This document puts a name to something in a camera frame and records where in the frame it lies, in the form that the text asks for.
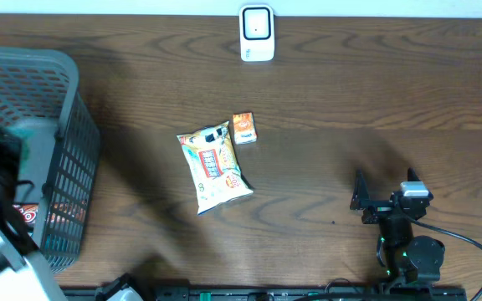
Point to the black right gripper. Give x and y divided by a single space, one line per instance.
361 201

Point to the red chocolate bar wrapper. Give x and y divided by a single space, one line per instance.
29 213

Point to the small orange box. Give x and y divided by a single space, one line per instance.
244 128

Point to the yellow snack bag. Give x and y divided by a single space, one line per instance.
215 172

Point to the teal snack packet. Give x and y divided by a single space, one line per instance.
14 145

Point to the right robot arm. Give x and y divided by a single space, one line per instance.
411 261

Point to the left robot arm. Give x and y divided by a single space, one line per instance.
24 272

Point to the white barcode scanner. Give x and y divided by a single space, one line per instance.
256 33

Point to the grey plastic basket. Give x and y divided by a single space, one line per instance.
40 103

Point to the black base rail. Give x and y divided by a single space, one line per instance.
170 293

